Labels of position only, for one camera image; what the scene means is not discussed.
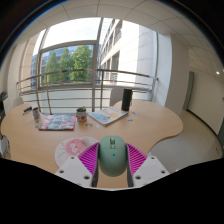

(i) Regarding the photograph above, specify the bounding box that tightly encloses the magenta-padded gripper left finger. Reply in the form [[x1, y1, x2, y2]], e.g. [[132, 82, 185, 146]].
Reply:
[[54, 142, 101, 188]]

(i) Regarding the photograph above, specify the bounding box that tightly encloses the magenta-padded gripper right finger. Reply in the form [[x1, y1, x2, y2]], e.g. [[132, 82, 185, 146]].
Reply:
[[125, 143, 170, 188]]

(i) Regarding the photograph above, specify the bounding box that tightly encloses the mint green computer mouse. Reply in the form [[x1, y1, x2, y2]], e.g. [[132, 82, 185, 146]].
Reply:
[[97, 134, 129, 178]]

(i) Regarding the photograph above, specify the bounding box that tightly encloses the round pink white mouse pad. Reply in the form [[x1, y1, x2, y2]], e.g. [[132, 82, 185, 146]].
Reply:
[[54, 135, 100, 169]]

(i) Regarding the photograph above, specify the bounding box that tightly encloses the red and blue magazine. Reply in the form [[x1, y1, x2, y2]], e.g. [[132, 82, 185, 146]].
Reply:
[[38, 113, 78, 131]]

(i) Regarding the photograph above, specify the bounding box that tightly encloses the small printed tin can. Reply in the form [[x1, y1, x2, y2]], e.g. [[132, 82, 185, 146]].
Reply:
[[76, 106, 88, 123]]

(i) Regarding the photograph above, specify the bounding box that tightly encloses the open illustrated book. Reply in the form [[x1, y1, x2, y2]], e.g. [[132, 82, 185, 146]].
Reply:
[[88, 105, 129, 127]]

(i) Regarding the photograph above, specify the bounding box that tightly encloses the printed drink cup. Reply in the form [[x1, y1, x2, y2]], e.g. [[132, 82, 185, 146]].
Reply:
[[31, 106, 42, 123]]

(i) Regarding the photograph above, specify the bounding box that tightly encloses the black cylinder speaker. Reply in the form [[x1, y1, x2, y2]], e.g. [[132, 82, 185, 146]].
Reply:
[[121, 88, 134, 112]]

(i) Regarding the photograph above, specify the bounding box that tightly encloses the grey green door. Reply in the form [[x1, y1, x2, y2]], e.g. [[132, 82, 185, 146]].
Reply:
[[182, 70, 195, 112]]

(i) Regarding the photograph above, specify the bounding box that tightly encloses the metal balcony railing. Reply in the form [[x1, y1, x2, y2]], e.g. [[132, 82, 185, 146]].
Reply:
[[15, 68, 158, 114]]

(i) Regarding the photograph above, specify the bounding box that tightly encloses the black and white printer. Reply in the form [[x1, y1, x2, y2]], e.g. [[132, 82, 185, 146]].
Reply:
[[0, 91, 8, 126]]

